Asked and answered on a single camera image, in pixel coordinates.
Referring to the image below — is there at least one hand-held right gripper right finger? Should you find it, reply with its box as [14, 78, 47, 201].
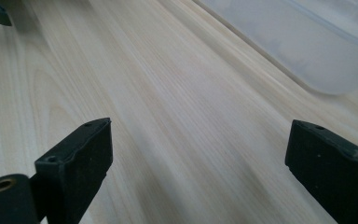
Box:
[284, 119, 358, 224]

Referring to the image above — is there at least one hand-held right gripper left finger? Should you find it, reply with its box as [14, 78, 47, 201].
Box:
[29, 117, 114, 224]

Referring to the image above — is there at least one clear plastic container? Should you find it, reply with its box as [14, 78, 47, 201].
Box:
[192, 0, 358, 96]

